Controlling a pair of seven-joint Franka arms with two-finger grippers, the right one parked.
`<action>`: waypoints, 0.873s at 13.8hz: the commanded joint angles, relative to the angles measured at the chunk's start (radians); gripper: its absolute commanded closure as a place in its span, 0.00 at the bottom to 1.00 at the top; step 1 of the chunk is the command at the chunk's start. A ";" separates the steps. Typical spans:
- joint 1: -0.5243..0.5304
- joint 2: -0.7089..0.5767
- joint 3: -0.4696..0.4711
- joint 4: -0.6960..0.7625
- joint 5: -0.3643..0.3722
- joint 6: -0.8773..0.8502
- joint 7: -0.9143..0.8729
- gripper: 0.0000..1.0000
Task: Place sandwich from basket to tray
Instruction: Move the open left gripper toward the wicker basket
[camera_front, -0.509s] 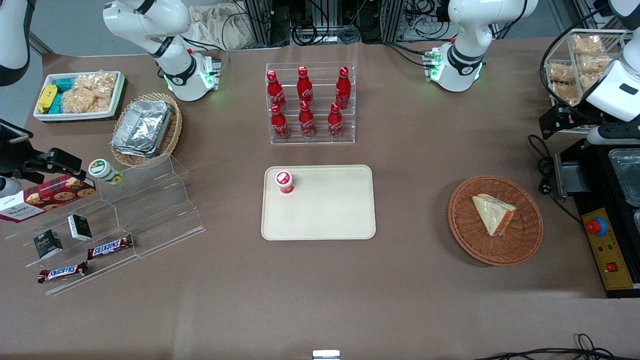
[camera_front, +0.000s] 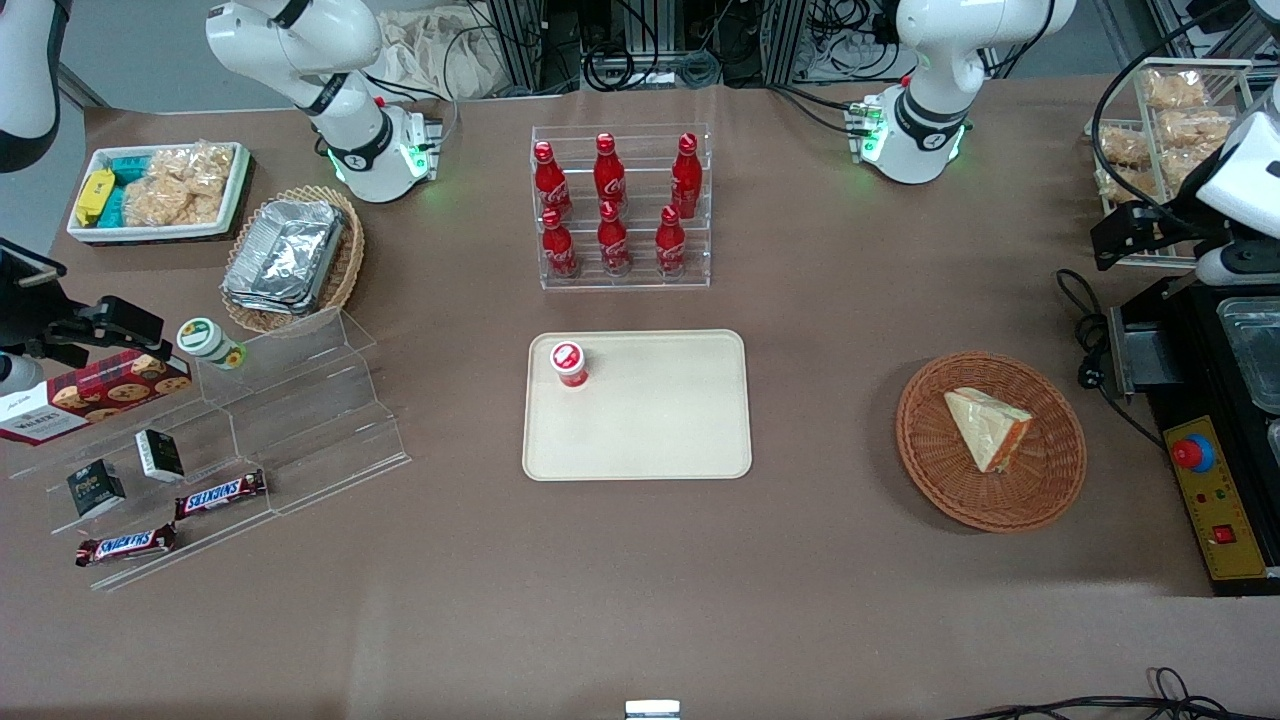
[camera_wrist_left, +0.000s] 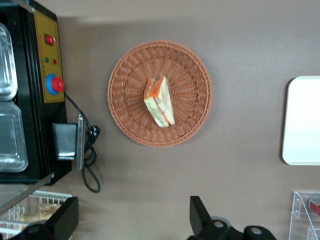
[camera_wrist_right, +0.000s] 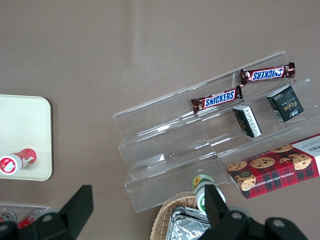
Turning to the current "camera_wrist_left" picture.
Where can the round brown wicker basket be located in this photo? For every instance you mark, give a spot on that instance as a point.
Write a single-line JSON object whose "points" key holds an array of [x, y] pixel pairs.
{"points": [[130, 100]]}

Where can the white rectangular plastic tray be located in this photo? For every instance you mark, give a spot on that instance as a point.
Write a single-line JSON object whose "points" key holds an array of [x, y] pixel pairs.
{"points": [[303, 120]]}

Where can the plastic-wrapped triangle sandwich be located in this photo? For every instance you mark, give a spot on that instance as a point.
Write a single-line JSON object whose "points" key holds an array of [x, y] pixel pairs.
{"points": [[162, 102]]}

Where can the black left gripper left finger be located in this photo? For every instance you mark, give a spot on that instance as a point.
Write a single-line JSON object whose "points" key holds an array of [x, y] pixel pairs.
{"points": [[62, 220]]}

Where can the clear acrylic holder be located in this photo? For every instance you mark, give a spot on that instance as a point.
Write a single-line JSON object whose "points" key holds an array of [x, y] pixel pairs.
{"points": [[300, 215]]}

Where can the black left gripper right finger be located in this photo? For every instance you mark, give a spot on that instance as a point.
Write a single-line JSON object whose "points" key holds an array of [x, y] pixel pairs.
{"points": [[200, 222]]}

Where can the red emergency stop button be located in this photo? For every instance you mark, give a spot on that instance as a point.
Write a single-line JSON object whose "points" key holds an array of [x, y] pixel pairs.
{"points": [[56, 84]]}

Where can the clear glass panel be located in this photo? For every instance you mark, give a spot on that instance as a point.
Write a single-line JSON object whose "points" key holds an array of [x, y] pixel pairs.
{"points": [[22, 193]]}

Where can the red patterned sachet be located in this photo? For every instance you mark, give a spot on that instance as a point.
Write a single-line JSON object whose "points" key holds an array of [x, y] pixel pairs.
{"points": [[315, 206]]}

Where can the toasted bread piece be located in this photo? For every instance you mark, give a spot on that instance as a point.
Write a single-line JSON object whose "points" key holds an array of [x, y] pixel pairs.
{"points": [[46, 211]]}

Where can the clear plastic food container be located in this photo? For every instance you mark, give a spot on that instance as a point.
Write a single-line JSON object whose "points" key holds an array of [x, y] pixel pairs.
{"points": [[11, 140], [6, 67]]}

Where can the black sealing machine yellow panel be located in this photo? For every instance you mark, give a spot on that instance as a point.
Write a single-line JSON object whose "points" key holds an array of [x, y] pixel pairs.
{"points": [[32, 112]]}

